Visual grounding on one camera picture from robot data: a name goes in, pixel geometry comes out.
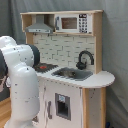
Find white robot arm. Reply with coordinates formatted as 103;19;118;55
0;36;40;128

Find wooden toy kitchen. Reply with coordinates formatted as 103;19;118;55
21;10;115;128

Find grey toy sink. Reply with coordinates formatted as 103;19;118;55
52;67;92;81

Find black toy faucet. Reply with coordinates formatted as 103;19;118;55
76;50;94;70

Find black stovetop red burners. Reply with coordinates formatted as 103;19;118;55
34;63;56;73

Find white cabinet door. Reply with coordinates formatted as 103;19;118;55
46;82;81;128

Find white toy microwave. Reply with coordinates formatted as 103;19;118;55
55;14;92;34

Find grey range hood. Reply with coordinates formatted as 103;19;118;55
25;15;54;34

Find grey curtain backdrop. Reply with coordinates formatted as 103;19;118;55
0;0;128;128

